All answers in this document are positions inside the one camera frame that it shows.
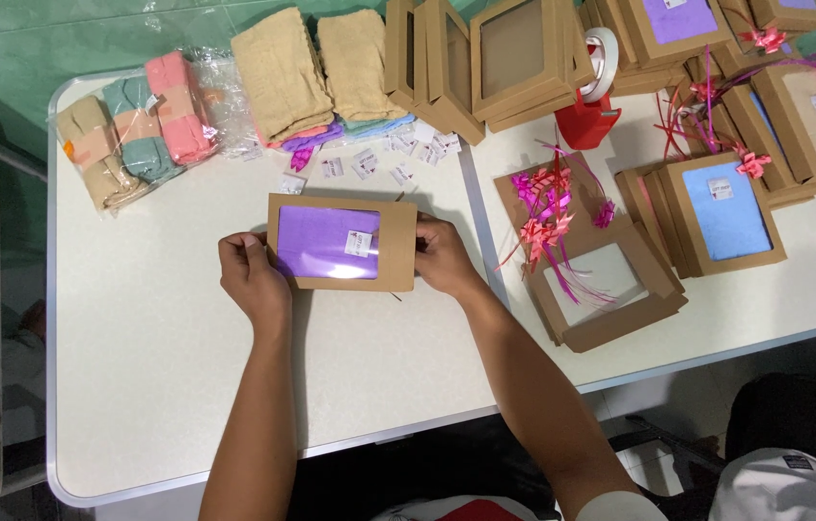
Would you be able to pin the small magenta ribbon bow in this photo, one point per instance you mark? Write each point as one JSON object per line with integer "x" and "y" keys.
{"x": 301, "y": 158}

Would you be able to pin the teal rolled towel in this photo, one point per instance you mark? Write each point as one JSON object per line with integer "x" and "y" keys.
{"x": 137, "y": 130}

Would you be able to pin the bundle of red ribbon strands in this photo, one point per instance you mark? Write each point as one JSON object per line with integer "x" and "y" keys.
{"x": 686, "y": 119}

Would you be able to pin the person's left hand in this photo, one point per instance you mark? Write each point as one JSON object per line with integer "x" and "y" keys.
{"x": 254, "y": 283}

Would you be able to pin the pile of pink ribbon bows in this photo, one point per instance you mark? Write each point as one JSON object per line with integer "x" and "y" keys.
{"x": 549, "y": 210}

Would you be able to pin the kraft box with pink bow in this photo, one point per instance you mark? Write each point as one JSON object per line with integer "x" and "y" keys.
{"x": 755, "y": 130}

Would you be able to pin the beige rolled towel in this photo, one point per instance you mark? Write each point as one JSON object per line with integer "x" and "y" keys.
{"x": 93, "y": 155}

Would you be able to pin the beige folded towel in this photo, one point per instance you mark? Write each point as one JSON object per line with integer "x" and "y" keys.
{"x": 359, "y": 65}
{"x": 281, "y": 72}

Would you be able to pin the flat kraft cardboard sheet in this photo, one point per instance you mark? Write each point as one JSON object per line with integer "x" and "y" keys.
{"x": 513, "y": 195}

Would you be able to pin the stack of kraft boxes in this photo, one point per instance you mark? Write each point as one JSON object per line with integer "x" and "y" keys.
{"x": 643, "y": 210}

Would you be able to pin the large kraft box, purple towel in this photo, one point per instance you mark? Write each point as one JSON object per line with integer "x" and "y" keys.
{"x": 675, "y": 25}

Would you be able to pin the red tape dispenser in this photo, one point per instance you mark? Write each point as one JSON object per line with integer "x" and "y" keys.
{"x": 585, "y": 123}

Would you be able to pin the heap of filled kraft boxes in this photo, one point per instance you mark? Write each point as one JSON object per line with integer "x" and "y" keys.
{"x": 762, "y": 43}

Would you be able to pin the row of empty kraft boxes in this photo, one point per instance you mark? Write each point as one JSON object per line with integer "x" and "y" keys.
{"x": 516, "y": 58}

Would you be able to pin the pink ribbon bow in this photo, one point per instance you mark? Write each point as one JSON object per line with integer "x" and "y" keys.
{"x": 764, "y": 38}
{"x": 752, "y": 165}

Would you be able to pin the black bag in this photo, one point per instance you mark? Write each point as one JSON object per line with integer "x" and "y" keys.
{"x": 806, "y": 416}

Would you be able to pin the pink rolled towel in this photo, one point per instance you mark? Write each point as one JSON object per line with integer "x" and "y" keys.
{"x": 176, "y": 108}

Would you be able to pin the clear plastic bag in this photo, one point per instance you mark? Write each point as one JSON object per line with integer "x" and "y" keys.
{"x": 223, "y": 94}

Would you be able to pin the pink folded towel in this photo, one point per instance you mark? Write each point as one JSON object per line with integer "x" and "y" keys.
{"x": 303, "y": 136}

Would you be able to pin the white tape roll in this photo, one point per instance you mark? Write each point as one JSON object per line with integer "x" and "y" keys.
{"x": 605, "y": 61}

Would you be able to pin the purple folded towel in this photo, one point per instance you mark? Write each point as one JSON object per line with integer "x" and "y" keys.
{"x": 317, "y": 140}

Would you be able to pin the light blue folded towel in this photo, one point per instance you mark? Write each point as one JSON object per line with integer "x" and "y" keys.
{"x": 379, "y": 124}

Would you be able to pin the pile of small white tags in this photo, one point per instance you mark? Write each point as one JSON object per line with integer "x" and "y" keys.
{"x": 408, "y": 152}

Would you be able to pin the empty kraft window box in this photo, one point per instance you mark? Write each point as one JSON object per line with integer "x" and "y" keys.
{"x": 657, "y": 311}

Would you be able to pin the kraft window box, blue towel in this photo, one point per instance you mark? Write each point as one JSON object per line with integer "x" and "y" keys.
{"x": 726, "y": 210}

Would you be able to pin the person's right hand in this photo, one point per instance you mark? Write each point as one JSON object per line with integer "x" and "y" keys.
{"x": 451, "y": 262}

